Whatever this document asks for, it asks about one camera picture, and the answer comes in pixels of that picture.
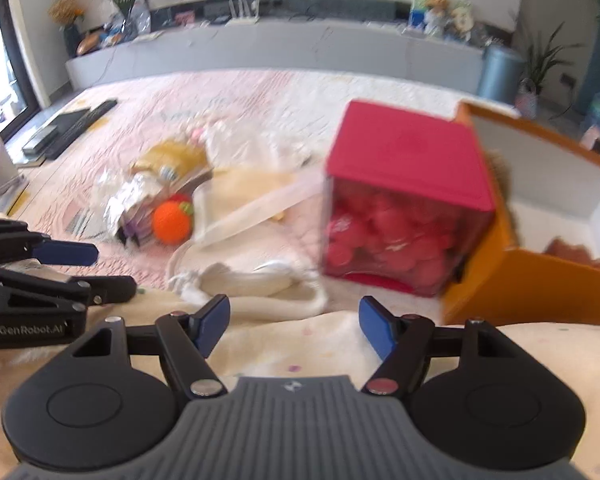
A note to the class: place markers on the orange storage box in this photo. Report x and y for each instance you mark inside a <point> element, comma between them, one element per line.
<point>530,290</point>

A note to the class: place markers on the white router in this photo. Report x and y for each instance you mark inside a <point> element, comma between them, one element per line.
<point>242,12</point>

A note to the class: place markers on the clear plastic bags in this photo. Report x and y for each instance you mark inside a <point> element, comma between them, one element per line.
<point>130,22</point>

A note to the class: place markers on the beige cloth bag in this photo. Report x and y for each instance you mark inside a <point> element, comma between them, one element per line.
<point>240,195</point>

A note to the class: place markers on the cream dotted blanket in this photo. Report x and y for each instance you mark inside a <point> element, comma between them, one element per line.
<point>290,342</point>

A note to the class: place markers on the colourful picture box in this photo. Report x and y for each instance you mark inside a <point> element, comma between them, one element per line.
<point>418,7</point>

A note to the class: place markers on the grey flat box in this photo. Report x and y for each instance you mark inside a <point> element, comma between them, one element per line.
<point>39,141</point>

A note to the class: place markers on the red box with clear side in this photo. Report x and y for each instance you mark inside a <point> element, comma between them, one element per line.
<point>405,150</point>

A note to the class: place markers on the blue-grey trash can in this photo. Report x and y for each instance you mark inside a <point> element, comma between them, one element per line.
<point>500,72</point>

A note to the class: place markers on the potted plant in patterned pot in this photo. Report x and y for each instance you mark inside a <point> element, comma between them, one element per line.
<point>540,60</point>

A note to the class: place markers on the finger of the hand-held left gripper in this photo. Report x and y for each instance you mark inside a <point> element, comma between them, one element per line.
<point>67,253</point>
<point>107,290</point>

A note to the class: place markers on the orange plush ball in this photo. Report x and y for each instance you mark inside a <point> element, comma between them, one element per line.
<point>170,222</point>

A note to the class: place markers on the pink quilted blanket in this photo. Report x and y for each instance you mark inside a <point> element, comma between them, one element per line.
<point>280,100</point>

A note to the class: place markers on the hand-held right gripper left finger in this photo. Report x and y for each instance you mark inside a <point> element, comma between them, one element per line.
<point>214,324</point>

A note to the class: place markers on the grey television cabinet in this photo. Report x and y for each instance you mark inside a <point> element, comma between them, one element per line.
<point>280,50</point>

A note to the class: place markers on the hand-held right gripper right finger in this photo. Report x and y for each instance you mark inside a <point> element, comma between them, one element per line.
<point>375,327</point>

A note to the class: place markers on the yellow plush toy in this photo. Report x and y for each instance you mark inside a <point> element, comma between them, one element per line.
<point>172,157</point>

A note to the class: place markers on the white rolled cloth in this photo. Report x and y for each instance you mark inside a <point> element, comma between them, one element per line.
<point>250,285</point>

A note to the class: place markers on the teddy bear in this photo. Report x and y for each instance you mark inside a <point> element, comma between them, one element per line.
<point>437,12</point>

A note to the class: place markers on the dried yellow flowers in vase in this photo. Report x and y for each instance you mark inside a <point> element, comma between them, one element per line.
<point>69,10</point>

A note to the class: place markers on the black flat case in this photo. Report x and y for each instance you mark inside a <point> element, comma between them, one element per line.
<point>75,127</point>

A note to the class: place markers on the pink and white plush toy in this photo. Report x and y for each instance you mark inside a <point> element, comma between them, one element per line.
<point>215,137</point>

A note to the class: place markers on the clear plastic snack bag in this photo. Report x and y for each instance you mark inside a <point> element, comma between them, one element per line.
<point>130,195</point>

